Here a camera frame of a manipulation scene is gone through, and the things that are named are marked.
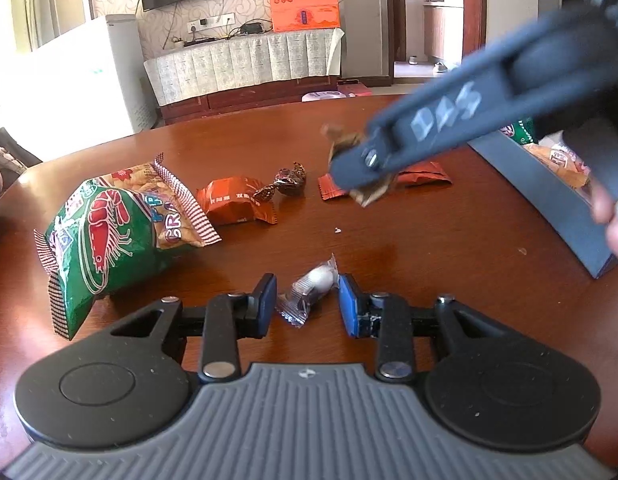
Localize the clear silver candy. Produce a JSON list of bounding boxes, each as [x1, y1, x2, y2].
[[275, 255, 339, 327]]

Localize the orange square snack packet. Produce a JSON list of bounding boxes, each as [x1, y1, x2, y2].
[[195, 176, 277, 226]]

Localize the green shrimp cracker bag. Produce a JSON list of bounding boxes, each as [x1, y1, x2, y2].
[[34, 154, 221, 340]]

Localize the red snack bar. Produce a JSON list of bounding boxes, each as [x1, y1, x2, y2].
[[318, 162, 452, 200]]

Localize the brown gold candy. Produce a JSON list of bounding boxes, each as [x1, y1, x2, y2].
[[253, 162, 307, 203]]

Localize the tan crinkled snack packet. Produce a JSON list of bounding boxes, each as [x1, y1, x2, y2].
[[321, 125, 398, 207]]

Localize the person's right hand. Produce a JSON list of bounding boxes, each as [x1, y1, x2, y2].
[[591, 179, 618, 259]]

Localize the white red small packet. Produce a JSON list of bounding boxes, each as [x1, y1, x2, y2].
[[524, 143, 590, 188]]

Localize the dark blue cardboard box tray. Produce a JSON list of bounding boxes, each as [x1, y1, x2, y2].
[[469, 132, 618, 278]]

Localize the kitchen wooden cabinet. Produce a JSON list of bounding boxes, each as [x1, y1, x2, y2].
[[423, 0, 464, 68]]

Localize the red floor mat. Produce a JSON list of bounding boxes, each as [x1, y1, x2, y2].
[[337, 79, 373, 98]]

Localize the purple detergent bottle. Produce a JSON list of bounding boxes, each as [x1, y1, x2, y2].
[[301, 90, 348, 102]]

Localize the tv cabinet with lace cloth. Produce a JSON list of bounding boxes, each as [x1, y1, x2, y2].
[[144, 28, 344, 125]]

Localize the white chest freezer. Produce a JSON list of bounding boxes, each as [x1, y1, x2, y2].
[[0, 14, 157, 162]]

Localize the orange cardboard gift box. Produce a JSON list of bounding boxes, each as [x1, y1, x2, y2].
[[269, 0, 341, 32]]

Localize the black router box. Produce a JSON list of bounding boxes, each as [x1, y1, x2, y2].
[[239, 21, 263, 35]]

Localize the white wall power strip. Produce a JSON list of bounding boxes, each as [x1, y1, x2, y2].
[[187, 12, 235, 34]]

